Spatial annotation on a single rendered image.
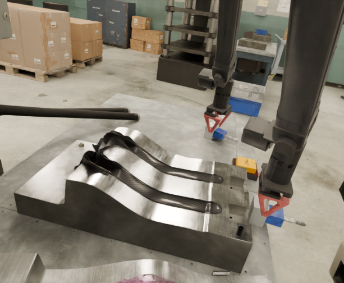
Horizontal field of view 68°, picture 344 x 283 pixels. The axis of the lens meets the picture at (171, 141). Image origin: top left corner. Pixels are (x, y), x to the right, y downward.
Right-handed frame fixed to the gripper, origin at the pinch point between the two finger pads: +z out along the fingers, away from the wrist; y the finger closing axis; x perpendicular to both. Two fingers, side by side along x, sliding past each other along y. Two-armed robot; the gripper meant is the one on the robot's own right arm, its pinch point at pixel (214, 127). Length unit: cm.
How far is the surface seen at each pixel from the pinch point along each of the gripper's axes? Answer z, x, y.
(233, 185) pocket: -2.2, 20.4, 33.5
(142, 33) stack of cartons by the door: 46, -417, -478
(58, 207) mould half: -1, -6, 66
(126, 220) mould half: -2, 8, 60
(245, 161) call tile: 0.6, 18.0, 14.6
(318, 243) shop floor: 84, 64, -69
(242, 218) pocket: -2, 26, 43
